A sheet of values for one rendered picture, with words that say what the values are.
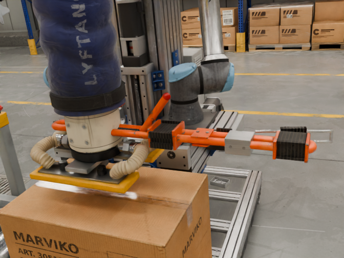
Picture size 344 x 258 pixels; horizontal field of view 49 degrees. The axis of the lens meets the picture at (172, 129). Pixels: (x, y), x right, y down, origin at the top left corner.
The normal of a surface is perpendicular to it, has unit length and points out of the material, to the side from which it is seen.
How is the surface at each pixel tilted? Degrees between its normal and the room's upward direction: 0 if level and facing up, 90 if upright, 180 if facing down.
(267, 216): 0
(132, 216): 0
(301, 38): 90
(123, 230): 0
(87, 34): 71
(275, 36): 90
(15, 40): 90
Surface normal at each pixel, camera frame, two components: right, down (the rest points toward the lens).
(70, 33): 0.12, 0.09
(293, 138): -0.08, -0.92
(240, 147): -0.38, 0.38
